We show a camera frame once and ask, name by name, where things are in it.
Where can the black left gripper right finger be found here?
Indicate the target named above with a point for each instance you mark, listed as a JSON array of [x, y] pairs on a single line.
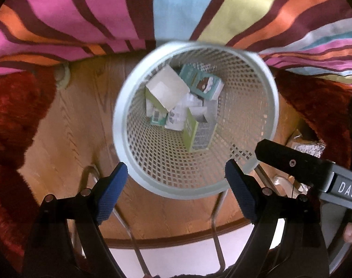
[[274, 228]]

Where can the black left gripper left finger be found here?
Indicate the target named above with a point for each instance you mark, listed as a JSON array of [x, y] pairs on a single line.
[[49, 251]]

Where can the lime green box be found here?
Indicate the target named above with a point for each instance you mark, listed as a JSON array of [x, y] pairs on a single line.
[[166, 89]]

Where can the green tissue pack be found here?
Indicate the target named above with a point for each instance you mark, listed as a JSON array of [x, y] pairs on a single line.
[[158, 118]]

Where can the striped colourful bedspread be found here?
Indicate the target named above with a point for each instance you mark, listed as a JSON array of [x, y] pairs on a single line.
[[308, 37]]

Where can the teal carton box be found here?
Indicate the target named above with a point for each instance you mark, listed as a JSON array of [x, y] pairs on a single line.
[[203, 84]]

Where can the white mesh waste basket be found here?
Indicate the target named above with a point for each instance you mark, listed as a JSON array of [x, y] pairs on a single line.
[[181, 153]]

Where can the white plastic wrapper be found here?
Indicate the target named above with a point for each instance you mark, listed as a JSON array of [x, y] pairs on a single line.
[[176, 118]]

